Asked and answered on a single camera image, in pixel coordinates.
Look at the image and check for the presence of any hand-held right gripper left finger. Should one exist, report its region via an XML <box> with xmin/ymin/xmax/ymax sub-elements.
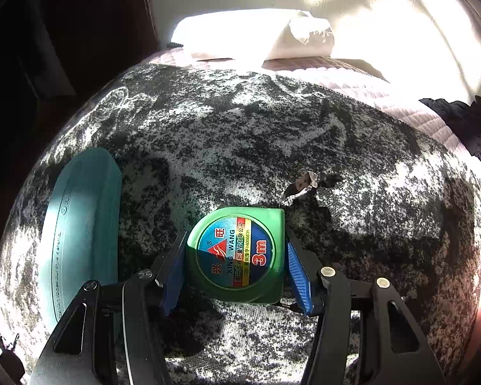
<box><xmin>26</xmin><ymin>230</ymin><xmax>189</xmax><ymax>385</ymax></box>

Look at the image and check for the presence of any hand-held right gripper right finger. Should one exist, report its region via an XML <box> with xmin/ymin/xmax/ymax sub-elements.
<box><xmin>284</xmin><ymin>229</ymin><xmax>445</xmax><ymax>385</ymax></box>

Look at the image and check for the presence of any green tape measure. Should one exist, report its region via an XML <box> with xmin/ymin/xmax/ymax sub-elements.
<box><xmin>185</xmin><ymin>170</ymin><xmax>319</xmax><ymax>304</ymax></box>

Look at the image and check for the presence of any teal plastic lid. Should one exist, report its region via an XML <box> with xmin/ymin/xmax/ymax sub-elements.
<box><xmin>44</xmin><ymin>148</ymin><xmax>123</xmax><ymax>329</ymax></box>

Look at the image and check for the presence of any grey patterned blanket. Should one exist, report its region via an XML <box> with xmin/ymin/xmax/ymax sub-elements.
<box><xmin>0</xmin><ymin>63</ymin><xmax>481</xmax><ymax>385</ymax></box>

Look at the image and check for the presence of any small black object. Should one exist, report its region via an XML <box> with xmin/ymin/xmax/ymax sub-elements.
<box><xmin>0</xmin><ymin>335</ymin><xmax>19</xmax><ymax>366</ymax></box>

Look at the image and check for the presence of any dark grey cloth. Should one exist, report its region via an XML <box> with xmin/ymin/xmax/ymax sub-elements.
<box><xmin>419</xmin><ymin>95</ymin><xmax>481</xmax><ymax>169</ymax></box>

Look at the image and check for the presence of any white folded pillow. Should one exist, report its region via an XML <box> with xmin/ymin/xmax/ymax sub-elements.
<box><xmin>170</xmin><ymin>8</ymin><xmax>336</xmax><ymax>67</ymax></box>

